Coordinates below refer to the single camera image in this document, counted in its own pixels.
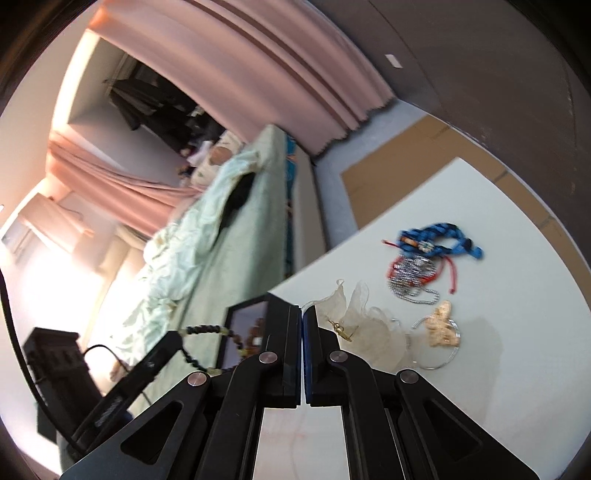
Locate hanging dark clothes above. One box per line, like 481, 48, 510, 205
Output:
104, 76, 218, 153

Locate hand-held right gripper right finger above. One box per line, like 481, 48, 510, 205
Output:
302, 305, 541, 480

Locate black garment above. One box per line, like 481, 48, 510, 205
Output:
217, 171, 257, 232

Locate draped pink curtain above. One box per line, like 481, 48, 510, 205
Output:
46, 129, 208, 236

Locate silver ball chain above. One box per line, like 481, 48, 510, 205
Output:
387, 254, 441, 305

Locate silver wire bangle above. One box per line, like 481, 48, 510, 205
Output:
409, 314, 462, 370

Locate wide pink curtain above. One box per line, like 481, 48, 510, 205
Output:
85, 0, 395, 155

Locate red string bracelet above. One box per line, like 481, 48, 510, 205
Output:
382, 237, 458, 294

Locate bed with green sheet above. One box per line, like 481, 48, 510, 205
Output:
99, 124, 329, 384

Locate black jewelry tray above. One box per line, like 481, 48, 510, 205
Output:
223, 295, 271, 370

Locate white air conditioner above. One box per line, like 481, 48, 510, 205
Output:
16, 194, 93, 254

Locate blue braided bracelet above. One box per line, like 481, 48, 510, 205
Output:
398, 222, 485, 260

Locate dark cabinet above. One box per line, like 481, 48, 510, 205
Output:
23, 327, 100, 439

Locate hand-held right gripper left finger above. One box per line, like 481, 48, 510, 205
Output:
59, 292, 303, 480

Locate black beaded bracelet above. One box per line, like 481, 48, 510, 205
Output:
182, 323, 269, 377

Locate pale green duvet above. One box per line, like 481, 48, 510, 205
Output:
117, 150, 262, 352

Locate flat brown cardboard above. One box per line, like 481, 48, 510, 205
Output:
339, 114, 573, 241

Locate bear print pillow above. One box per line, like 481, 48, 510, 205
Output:
189, 129, 245, 185

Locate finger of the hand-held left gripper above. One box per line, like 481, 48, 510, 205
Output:
69, 330, 184, 462

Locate beige carved ornament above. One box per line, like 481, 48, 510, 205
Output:
424, 300, 462, 349

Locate sheer organza pouch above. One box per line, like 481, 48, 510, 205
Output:
302, 278, 411, 370

